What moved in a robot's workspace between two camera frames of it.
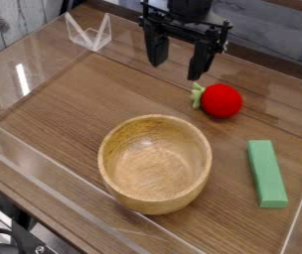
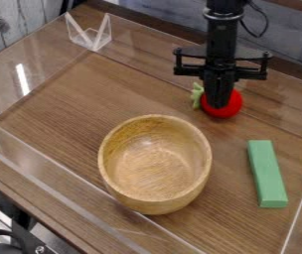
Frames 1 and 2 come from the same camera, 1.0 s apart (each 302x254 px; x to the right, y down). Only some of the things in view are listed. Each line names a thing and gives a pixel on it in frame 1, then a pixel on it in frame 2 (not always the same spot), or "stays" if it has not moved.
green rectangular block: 266,175 stays
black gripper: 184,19 → 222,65
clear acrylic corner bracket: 90,38 stays
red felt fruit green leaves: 219,99 stays
